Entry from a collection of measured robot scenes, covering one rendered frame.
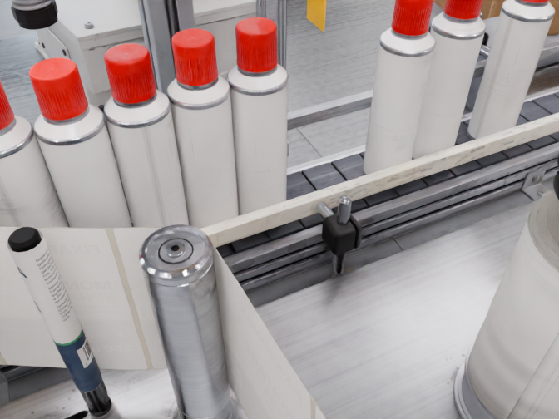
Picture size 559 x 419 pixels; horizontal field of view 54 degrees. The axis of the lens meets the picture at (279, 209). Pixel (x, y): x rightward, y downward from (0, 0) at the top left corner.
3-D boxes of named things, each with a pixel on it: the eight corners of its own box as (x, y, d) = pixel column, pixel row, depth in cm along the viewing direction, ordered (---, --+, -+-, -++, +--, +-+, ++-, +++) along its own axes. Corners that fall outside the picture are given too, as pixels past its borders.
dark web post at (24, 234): (91, 421, 41) (7, 250, 28) (86, 401, 42) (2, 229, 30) (115, 411, 42) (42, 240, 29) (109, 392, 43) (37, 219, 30)
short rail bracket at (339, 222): (330, 298, 56) (339, 212, 48) (316, 278, 58) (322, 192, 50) (358, 288, 57) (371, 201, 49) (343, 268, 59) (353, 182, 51)
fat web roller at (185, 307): (188, 460, 39) (143, 294, 26) (169, 405, 42) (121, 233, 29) (247, 432, 41) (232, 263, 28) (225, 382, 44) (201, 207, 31)
